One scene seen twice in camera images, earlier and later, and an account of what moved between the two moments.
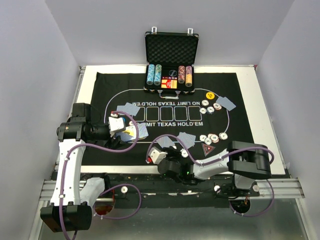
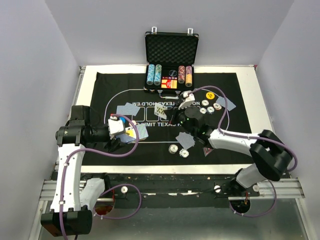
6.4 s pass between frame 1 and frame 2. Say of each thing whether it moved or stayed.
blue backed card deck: stayed
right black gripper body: moved
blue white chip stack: stayed
